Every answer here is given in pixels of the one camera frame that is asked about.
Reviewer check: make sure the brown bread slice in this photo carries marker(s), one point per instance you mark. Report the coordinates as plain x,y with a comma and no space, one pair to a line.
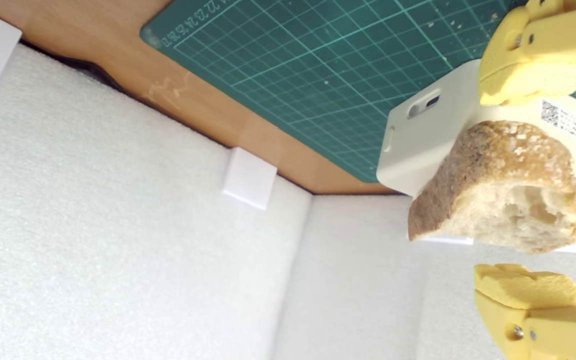
498,165

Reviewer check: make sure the white block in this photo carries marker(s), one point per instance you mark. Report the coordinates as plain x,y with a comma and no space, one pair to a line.
433,130

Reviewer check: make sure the green cutting mat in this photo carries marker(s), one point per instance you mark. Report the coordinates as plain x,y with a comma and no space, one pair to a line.
318,60

